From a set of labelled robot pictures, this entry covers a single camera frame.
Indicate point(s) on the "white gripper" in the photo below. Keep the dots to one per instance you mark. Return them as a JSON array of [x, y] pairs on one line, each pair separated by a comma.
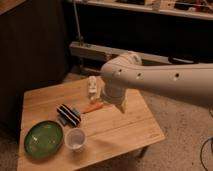
[[115, 95]]

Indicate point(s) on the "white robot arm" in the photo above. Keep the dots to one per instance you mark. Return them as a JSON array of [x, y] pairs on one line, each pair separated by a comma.
[[191, 83]]

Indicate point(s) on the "orange toy carrot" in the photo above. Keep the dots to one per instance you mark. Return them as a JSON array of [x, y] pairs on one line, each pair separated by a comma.
[[93, 107]]

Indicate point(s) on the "white squeeze bottle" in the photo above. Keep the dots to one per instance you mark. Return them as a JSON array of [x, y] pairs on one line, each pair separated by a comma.
[[92, 88]]

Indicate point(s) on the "wooden table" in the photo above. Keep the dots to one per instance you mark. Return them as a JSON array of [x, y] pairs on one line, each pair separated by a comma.
[[109, 132]]

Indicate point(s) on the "clear plastic cup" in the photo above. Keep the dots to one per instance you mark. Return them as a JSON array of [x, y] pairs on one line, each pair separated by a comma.
[[75, 139]]

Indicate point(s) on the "green plate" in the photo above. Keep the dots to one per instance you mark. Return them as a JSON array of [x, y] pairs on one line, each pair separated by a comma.
[[43, 139]]

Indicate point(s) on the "upper shelf board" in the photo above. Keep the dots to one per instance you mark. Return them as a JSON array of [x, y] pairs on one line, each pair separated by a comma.
[[141, 8]]

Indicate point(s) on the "vertical metal pole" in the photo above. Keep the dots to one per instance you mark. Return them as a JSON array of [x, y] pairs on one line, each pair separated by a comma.
[[80, 38]]

